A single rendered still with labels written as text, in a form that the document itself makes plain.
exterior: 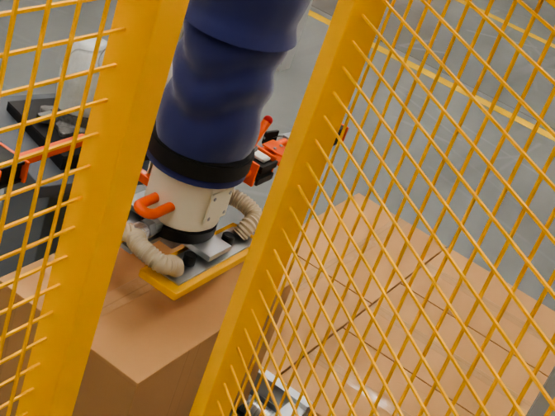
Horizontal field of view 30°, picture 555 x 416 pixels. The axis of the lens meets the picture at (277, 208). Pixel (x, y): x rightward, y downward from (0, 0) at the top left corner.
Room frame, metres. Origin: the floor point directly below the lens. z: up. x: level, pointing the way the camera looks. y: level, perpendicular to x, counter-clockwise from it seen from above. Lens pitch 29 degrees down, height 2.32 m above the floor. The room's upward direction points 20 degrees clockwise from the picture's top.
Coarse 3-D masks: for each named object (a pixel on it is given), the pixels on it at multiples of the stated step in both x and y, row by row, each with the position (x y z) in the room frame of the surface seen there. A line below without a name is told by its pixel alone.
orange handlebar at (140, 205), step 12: (264, 144) 2.24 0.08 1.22; (276, 144) 2.27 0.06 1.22; (36, 156) 1.84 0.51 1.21; (48, 156) 1.87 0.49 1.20; (144, 180) 1.91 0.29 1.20; (156, 192) 1.86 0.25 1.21; (144, 204) 1.81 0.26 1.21; (168, 204) 1.83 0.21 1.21; (144, 216) 1.78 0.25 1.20; (156, 216) 1.79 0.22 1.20
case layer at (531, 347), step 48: (336, 240) 3.11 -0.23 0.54; (384, 240) 3.22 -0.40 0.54; (432, 240) 3.35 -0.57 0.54; (336, 288) 2.81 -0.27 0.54; (480, 288) 3.14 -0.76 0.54; (288, 336) 2.48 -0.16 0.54; (480, 336) 2.84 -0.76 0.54; (528, 336) 2.95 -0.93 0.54; (336, 384) 2.34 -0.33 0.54; (432, 384) 2.50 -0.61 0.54; (480, 384) 2.59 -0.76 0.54
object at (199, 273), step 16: (224, 240) 1.94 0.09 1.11; (240, 240) 1.99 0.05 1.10; (192, 256) 1.82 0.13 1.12; (224, 256) 1.90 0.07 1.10; (240, 256) 1.93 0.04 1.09; (144, 272) 1.75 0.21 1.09; (192, 272) 1.80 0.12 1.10; (208, 272) 1.83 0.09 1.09; (160, 288) 1.73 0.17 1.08; (176, 288) 1.73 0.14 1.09; (192, 288) 1.77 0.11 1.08
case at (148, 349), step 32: (128, 256) 1.99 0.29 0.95; (32, 288) 1.75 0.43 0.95; (128, 288) 1.87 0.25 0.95; (224, 288) 2.00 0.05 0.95; (288, 288) 2.12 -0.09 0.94; (0, 320) 1.73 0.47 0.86; (128, 320) 1.76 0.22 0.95; (160, 320) 1.80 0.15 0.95; (192, 320) 1.84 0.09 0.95; (96, 352) 1.63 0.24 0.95; (128, 352) 1.66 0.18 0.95; (160, 352) 1.70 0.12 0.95; (192, 352) 1.76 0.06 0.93; (96, 384) 1.62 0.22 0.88; (128, 384) 1.59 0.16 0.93; (160, 384) 1.67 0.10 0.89; (192, 384) 1.81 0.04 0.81
